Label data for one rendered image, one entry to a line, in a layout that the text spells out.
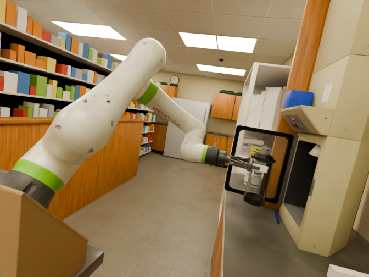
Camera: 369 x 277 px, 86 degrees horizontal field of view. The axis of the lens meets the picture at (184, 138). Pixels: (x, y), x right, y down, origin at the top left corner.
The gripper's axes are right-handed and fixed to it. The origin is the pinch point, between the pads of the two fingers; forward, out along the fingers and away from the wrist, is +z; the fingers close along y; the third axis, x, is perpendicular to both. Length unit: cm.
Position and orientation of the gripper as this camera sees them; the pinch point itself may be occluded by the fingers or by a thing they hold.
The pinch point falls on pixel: (260, 166)
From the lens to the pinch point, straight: 101.4
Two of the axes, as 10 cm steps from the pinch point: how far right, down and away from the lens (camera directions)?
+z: 9.6, 2.0, -2.0
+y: 2.2, -0.9, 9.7
